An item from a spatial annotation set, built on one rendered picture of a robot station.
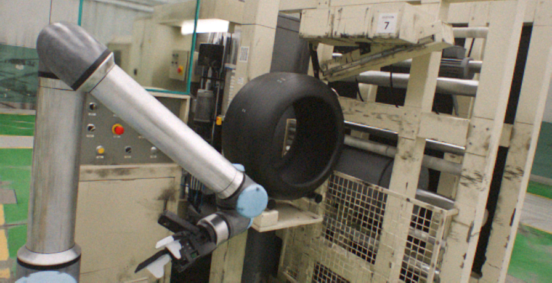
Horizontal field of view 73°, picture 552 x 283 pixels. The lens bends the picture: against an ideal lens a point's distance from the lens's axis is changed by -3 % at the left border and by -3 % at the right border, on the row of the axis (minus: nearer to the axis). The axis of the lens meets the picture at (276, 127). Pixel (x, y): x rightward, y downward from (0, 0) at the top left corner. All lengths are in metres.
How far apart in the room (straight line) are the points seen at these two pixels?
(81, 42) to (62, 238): 0.49
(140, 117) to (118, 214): 1.16
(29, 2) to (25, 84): 1.84
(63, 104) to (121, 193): 1.03
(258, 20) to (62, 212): 1.23
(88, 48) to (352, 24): 1.20
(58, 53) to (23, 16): 9.39
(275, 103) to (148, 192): 0.86
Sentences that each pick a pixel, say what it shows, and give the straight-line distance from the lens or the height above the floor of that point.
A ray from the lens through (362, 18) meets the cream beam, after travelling 1.75.
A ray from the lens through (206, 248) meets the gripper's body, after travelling 1.11.
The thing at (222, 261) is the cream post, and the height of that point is 0.45.
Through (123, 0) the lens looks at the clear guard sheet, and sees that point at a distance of 1.91.
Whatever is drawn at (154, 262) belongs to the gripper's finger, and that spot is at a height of 0.88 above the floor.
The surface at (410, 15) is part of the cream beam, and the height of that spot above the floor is 1.74.
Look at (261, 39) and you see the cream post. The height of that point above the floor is 1.59.
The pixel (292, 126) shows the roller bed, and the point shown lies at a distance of 2.24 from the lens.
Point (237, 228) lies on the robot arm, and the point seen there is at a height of 0.96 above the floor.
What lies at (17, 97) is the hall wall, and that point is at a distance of 10.25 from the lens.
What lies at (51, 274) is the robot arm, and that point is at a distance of 1.06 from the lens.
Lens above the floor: 1.40
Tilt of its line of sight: 7 degrees down
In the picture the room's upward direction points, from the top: 8 degrees clockwise
